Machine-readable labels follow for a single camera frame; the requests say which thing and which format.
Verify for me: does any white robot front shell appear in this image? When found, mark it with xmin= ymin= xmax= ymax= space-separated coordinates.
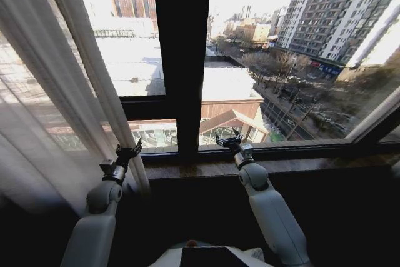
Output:
xmin=149 ymin=239 xmax=273 ymax=267

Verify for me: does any white sheer curtain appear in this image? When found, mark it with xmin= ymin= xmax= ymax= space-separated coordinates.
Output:
xmin=0 ymin=0 xmax=151 ymax=216

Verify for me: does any brown stone window sill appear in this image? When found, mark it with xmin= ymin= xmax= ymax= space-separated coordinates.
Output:
xmin=143 ymin=153 xmax=400 ymax=181

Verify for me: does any dark window frame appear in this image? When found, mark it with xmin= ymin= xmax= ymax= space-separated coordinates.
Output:
xmin=118 ymin=0 xmax=400 ymax=157

